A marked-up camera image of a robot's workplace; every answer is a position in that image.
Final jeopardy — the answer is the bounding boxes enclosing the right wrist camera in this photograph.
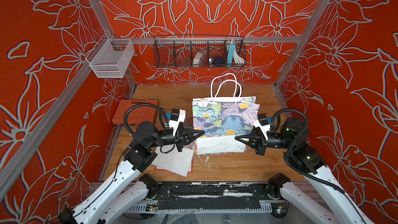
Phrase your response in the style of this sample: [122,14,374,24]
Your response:
[254,113,271,140]

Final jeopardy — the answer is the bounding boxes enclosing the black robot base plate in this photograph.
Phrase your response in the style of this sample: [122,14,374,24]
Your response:
[155,181,283,209]

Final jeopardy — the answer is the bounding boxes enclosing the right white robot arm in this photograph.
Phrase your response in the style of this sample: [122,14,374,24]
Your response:
[235,108,372,224]

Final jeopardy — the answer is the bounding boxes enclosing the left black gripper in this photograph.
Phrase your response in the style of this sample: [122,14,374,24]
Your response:
[148,124,204,153]

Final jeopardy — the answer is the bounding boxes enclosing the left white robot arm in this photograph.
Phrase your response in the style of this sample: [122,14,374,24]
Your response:
[58,103,205,224]

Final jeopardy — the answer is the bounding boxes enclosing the white wire mesh basket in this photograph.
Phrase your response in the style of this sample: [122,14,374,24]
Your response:
[88,35,135,80]

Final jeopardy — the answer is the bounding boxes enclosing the white happy day paper bag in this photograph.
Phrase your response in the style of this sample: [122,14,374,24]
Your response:
[152,145,196,177]

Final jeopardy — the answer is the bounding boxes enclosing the orange plastic tool case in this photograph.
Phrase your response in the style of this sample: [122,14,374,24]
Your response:
[111,99,159,127]

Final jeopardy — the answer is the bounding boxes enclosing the black wire wall basket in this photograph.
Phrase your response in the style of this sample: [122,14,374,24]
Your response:
[153,34,247,68]

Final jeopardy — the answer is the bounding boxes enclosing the dark blue round object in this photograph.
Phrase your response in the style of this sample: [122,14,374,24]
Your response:
[212,56,225,67]

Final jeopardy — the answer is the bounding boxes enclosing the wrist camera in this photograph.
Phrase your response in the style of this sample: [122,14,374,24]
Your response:
[169,108,186,136]
[254,113,271,140]

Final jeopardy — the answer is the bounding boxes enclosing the white cable in basket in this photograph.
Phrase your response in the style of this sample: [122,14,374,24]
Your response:
[233,48,245,66]

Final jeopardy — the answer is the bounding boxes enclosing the dark green wrench tool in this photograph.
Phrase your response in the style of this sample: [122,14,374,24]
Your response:
[234,88,242,97]

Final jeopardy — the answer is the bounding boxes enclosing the colourful patterned paper bag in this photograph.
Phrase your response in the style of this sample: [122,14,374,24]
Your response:
[192,73,260,155]

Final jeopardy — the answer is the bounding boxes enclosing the white slotted cable duct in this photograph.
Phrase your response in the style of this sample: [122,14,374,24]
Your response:
[124,202,273,214]

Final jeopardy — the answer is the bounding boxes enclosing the light blue box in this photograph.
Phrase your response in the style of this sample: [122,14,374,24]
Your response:
[226,40,235,67]

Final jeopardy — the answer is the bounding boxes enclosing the silver packet in basket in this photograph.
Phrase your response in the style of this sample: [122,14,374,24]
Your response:
[192,50,207,68]

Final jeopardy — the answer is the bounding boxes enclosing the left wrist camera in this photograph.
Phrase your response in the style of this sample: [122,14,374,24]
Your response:
[169,108,186,136]

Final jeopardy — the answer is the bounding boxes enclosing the red RICH paper bag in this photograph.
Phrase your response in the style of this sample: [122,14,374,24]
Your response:
[153,160,193,176]

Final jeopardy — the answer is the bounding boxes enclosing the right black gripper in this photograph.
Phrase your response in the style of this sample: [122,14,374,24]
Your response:
[236,127,294,158]

